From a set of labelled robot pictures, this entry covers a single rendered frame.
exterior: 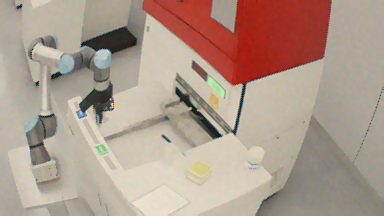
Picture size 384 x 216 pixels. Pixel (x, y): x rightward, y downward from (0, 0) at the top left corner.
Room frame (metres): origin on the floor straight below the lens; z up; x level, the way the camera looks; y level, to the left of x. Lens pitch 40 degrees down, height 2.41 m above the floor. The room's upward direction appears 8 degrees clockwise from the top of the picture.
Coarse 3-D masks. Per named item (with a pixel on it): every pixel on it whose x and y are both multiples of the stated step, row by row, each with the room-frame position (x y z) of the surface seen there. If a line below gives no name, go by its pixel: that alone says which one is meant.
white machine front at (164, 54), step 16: (144, 32) 2.24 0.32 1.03; (160, 32) 2.10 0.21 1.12; (144, 48) 2.22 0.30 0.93; (160, 48) 2.08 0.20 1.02; (176, 48) 1.97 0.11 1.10; (144, 64) 2.20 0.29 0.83; (160, 64) 2.07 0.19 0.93; (176, 64) 1.96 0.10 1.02; (208, 64) 1.78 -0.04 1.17; (160, 80) 2.06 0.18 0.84; (192, 80) 1.85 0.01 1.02; (224, 80) 1.69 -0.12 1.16; (208, 96) 1.75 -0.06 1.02; (224, 96) 1.67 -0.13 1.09; (240, 96) 1.60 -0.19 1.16; (224, 112) 1.66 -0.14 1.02; (240, 112) 1.61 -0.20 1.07
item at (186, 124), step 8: (160, 104) 1.82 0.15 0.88; (168, 112) 1.77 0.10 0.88; (176, 120) 1.72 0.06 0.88; (184, 120) 1.73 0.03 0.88; (192, 120) 1.74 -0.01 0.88; (184, 128) 1.68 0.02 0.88; (192, 128) 1.69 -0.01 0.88; (200, 128) 1.69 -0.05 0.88; (184, 136) 1.66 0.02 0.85; (192, 136) 1.64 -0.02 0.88; (200, 136) 1.64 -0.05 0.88; (208, 136) 1.65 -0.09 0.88; (192, 144) 1.61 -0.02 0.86; (200, 144) 1.59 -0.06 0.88
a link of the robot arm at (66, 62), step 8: (40, 40) 1.53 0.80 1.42; (32, 48) 1.44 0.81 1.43; (40, 48) 1.43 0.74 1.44; (48, 48) 1.41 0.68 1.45; (32, 56) 1.42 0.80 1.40; (40, 56) 1.39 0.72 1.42; (48, 56) 1.36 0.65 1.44; (56, 56) 1.34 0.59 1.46; (64, 56) 1.29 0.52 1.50; (72, 56) 1.32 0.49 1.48; (80, 56) 1.35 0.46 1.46; (48, 64) 1.36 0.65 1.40; (56, 64) 1.32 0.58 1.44; (64, 64) 1.27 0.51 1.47; (72, 64) 1.29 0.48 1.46; (80, 64) 1.33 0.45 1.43; (64, 72) 1.26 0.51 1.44
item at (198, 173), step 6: (198, 162) 1.33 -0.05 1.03; (186, 168) 1.29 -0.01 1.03; (192, 168) 1.29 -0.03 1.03; (198, 168) 1.30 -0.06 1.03; (204, 168) 1.30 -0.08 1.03; (210, 168) 1.30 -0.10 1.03; (192, 174) 1.27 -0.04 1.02; (198, 174) 1.26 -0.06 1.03; (204, 174) 1.27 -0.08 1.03; (210, 174) 1.30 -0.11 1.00; (192, 180) 1.27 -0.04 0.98; (198, 180) 1.26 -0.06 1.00; (204, 180) 1.27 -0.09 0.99
